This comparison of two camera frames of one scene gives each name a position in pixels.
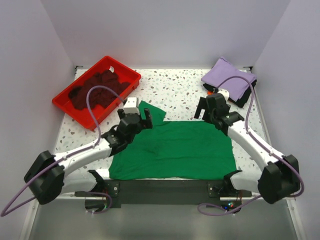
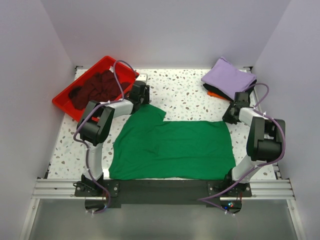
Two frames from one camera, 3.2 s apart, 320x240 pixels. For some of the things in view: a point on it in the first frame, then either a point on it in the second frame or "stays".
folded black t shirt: x=244 y=100 stays
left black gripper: x=145 y=123 -> x=146 y=100
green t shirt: x=174 y=150 stays
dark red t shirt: x=101 y=96 stays
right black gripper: x=202 y=105 -> x=225 y=115
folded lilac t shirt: x=224 y=70 stays
